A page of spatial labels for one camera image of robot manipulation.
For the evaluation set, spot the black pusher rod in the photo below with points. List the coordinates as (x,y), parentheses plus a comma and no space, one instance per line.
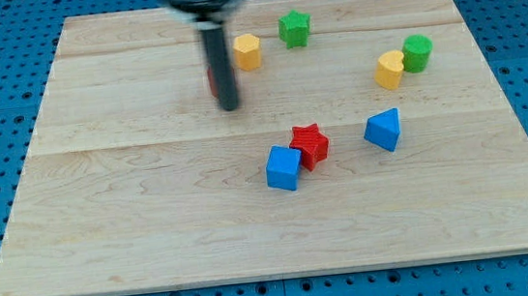
(218,58)

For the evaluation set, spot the blue triangle block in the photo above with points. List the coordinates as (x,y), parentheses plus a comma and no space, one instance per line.
(383,129)

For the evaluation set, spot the green star block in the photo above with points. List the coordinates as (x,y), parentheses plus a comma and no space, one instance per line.
(294,29)

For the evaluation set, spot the red block behind rod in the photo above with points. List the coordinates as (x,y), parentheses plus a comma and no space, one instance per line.
(212,83)

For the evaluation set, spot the blue cube block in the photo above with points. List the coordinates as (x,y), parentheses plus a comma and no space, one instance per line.
(283,167)

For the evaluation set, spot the yellow hexagon block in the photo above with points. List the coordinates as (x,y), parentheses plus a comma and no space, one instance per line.
(247,52)

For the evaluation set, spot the green cylinder block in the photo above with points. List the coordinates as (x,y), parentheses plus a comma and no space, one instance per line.
(416,51)

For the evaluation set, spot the yellow heart block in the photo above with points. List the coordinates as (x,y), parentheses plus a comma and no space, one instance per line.
(389,69)

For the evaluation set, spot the light wooden board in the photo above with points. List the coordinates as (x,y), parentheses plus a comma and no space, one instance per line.
(135,181)

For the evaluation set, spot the red star block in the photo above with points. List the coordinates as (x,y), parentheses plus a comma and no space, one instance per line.
(312,143)

